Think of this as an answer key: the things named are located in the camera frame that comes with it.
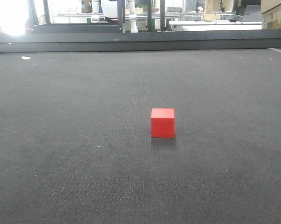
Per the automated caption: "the red magnetic cube block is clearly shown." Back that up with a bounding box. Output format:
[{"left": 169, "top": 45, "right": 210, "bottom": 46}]
[{"left": 151, "top": 108, "right": 175, "bottom": 138}]

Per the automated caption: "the white humanoid robot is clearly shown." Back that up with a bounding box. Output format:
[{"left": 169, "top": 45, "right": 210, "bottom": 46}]
[{"left": 91, "top": 0, "right": 138, "bottom": 33}]

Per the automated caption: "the white office desk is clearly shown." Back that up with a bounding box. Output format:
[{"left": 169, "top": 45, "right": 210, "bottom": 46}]
[{"left": 169, "top": 20, "right": 262, "bottom": 31}]

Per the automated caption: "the small white paper scrap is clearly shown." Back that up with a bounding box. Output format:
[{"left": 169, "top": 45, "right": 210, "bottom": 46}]
[{"left": 21, "top": 56, "right": 31, "bottom": 60}]

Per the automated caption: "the grey laptop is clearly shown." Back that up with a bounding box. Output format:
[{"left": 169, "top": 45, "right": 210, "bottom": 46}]
[{"left": 229, "top": 5, "right": 262, "bottom": 22}]

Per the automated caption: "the cardboard box right background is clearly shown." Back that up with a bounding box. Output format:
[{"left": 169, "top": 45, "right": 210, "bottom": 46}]
[{"left": 261, "top": 0, "right": 281, "bottom": 29}]

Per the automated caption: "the black metal frame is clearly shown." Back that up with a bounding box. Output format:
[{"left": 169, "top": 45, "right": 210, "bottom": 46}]
[{"left": 28, "top": 0, "right": 166, "bottom": 34}]

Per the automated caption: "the black raised table rail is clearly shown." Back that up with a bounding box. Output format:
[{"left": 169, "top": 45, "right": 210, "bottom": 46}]
[{"left": 0, "top": 29, "right": 281, "bottom": 53}]

